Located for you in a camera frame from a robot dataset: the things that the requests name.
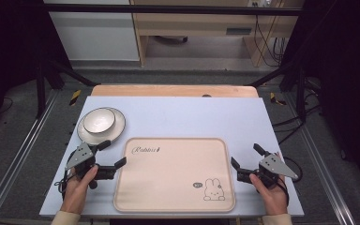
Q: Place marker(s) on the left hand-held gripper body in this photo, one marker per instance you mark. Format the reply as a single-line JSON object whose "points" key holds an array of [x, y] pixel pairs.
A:
{"points": [[80, 154]]}

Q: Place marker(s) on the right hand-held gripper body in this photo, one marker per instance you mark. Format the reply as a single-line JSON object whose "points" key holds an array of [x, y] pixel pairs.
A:
{"points": [[275, 165]]}

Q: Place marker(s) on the person's right hand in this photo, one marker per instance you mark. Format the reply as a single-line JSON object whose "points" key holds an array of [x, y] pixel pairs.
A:
{"points": [[274, 200]]}

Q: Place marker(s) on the person's left hand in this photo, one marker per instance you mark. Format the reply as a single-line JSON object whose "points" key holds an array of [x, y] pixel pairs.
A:
{"points": [[74, 195]]}

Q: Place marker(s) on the white plate with dark rim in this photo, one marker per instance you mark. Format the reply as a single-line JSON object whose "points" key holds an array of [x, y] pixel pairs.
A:
{"points": [[118, 128]]}

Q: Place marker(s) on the white bowl with dark rim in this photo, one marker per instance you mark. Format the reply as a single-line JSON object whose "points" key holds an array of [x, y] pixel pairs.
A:
{"points": [[99, 120]]}

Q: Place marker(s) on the beige tray with rabbit print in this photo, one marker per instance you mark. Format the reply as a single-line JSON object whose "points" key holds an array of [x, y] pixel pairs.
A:
{"points": [[168, 178]]}

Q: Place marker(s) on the yellow black striped tape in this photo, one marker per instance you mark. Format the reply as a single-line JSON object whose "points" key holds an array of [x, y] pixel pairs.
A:
{"points": [[275, 98], [75, 97]]}

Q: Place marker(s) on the black metal stand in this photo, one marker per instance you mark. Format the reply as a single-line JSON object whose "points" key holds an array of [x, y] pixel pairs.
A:
{"points": [[300, 93], [40, 90]]}

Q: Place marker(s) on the wooden table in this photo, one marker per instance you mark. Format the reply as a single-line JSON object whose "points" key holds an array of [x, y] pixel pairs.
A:
{"points": [[168, 91]]}

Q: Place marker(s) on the white cabinet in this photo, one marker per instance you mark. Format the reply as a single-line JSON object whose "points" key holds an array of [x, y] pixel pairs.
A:
{"points": [[97, 37]]}

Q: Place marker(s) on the black curtain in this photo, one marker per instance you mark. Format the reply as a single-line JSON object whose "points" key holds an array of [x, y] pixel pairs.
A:
{"points": [[9, 40], [347, 62]]}

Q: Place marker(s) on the wooden desk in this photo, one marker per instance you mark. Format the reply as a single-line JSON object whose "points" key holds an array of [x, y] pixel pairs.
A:
{"points": [[197, 25]]}

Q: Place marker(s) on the white power strip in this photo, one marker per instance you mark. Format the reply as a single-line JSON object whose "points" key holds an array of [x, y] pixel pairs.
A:
{"points": [[259, 3]]}

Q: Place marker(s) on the black horizontal metal bar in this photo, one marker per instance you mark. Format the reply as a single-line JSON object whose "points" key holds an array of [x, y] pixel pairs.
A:
{"points": [[168, 9]]}

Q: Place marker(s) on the aluminium floor rail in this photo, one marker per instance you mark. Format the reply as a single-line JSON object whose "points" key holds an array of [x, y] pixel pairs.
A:
{"points": [[15, 156], [325, 175]]}

